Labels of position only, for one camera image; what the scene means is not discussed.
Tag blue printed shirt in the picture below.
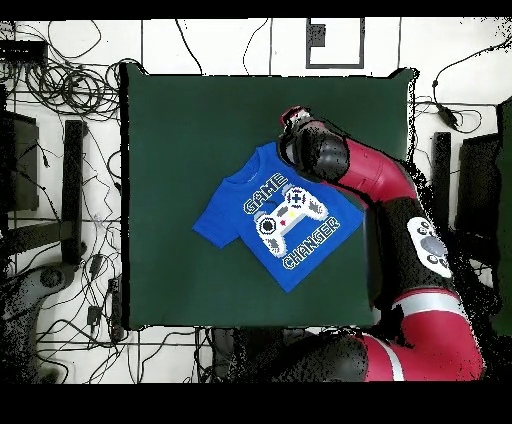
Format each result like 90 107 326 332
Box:
191 141 366 294

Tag black flat box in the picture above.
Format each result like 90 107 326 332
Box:
0 39 49 63

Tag dark grey square tag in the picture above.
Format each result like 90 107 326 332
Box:
309 23 327 48

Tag dark green table cloth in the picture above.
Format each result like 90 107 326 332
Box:
119 63 419 332

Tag black power adapter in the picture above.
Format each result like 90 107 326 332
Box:
436 104 460 130

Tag dark box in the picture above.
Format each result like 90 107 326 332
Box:
454 133 501 241
0 110 40 213

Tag green hanging cloth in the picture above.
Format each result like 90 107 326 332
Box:
473 94 512 338

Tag black power strip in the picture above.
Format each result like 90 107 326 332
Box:
107 275 125 341

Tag grey chair base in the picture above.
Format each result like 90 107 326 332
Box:
0 261 77 321

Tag grey square floor frame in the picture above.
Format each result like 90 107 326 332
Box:
305 17 366 70

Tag black frame leg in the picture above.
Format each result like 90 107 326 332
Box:
60 119 88 267
428 131 452 229

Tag coiled black cables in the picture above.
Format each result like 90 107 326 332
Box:
23 59 121 121

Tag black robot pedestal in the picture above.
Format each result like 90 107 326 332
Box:
195 326 321 383

